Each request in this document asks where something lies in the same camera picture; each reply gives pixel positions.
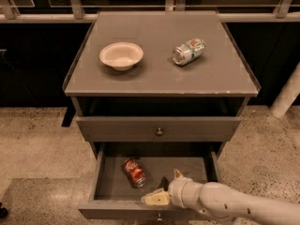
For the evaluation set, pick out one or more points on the brass top drawer knob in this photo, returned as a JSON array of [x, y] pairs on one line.
[[160, 131]]

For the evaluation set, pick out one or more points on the grey open middle drawer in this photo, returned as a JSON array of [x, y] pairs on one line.
[[113, 197]]

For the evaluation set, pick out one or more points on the green and silver soda can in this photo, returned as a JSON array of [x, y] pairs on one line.
[[188, 51]]

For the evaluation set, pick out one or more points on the grey wooden drawer cabinet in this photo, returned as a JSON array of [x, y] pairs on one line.
[[218, 84]]

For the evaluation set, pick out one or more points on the brass drawer knob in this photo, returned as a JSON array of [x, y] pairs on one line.
[[159, 217], [160, 131]]

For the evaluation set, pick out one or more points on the brass middle drawer knob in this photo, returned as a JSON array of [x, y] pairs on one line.
[[159, 217]]

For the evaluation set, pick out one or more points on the black caster wheel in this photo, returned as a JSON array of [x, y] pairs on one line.
[[3, 211]]

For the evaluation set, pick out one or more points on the white pillar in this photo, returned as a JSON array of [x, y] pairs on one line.
[[288, 94]]

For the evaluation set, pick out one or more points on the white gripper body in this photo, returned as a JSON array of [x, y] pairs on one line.
[[176, 189]]

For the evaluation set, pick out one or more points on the metal window railing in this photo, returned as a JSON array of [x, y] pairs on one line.
[[228, 11]]

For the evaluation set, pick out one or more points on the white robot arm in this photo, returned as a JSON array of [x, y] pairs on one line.
[[223, 204]]

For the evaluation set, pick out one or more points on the grey closed top drawer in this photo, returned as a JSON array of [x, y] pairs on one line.
[[144, 128]]

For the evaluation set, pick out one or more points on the white paper bowl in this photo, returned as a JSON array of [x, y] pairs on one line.
[[121, 56]]

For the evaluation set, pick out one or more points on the red coke can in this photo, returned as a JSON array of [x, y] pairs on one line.
[[134, 173]]

